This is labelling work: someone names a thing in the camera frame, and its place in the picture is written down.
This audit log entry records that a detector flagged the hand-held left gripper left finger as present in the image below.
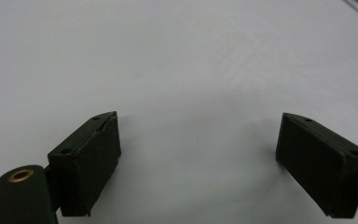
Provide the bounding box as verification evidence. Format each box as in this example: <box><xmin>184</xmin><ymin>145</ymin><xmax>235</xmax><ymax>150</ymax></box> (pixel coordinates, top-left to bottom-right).
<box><xmin>47</xmin><ymin>110</ymin><xmax>122</xmax><ymax>217</ymax></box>

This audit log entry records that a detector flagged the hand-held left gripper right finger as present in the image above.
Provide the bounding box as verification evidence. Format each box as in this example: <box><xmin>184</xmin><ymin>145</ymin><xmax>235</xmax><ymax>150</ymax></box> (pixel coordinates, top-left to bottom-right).
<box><xmin>275</xmin><ymin>112</ymin><xmax>358</xmax><ymax>219</ymax></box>

